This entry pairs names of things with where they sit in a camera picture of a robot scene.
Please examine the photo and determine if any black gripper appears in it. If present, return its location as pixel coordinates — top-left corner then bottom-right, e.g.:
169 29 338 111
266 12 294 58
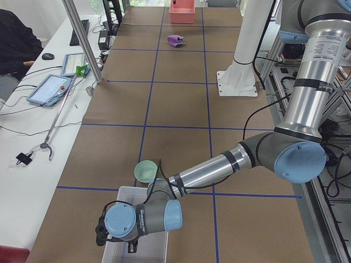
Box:
128 237 139 253

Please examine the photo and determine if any mint green bowl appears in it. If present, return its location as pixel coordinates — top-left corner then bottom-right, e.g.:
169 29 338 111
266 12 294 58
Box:
134 160 157 183

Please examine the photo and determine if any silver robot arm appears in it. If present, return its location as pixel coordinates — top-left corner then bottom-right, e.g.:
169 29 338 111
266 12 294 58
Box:
95 1 350 253

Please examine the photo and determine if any clear plastic storage box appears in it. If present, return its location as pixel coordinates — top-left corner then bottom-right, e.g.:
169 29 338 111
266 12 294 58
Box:
101 186 169 263

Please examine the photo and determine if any small metal cylinder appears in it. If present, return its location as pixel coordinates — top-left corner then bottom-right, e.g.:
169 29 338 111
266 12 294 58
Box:
86 87 93 96

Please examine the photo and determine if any near blue teach pendant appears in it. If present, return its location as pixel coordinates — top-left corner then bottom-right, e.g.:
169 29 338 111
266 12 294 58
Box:
26 75 72 107

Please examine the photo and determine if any blue teach pendant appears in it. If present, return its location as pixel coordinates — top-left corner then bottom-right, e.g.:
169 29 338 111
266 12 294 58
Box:
61 53 90 77
26 75 72 107

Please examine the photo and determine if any reacher grabber tool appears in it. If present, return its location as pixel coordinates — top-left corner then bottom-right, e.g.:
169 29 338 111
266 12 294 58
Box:
39 64 88 162

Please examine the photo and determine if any far blue teach pendant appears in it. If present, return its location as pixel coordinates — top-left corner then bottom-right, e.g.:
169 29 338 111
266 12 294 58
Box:
61 53 90 77

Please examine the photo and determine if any black power adapter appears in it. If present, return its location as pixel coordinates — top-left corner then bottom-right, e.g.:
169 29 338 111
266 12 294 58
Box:
98 30 110 50

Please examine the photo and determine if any black computer mouse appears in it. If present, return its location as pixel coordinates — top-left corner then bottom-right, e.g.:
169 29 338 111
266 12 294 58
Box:
41 53 55 60

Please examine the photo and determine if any purple crumpled cloth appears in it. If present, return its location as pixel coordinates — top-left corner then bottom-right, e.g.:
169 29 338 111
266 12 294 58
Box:
167 35 186 48

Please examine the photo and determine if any black keyboard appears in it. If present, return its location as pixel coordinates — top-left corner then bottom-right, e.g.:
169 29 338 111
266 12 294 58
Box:
69 19 90 47

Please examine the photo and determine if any seated person in black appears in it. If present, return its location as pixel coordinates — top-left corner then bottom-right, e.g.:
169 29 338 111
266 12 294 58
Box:
0 8 44 82

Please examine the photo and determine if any pink plastic bin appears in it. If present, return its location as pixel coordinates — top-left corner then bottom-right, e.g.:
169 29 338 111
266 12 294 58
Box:
169 0 195 24

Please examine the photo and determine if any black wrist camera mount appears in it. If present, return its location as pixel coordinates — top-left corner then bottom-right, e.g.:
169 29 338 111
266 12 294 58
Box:
95 201 130 247

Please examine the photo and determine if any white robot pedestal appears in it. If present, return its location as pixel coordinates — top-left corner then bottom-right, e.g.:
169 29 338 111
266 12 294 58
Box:
217 0 275 97

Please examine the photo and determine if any aluminium frame post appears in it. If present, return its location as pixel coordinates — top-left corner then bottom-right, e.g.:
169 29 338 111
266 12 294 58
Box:
62 0 103 84

